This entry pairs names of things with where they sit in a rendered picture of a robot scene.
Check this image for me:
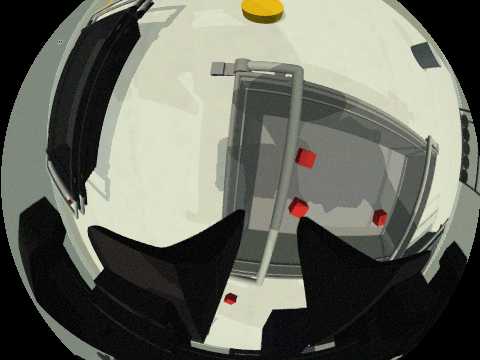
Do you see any yellow short cylinder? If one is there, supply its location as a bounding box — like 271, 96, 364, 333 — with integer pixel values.
241, 0, 284, 24

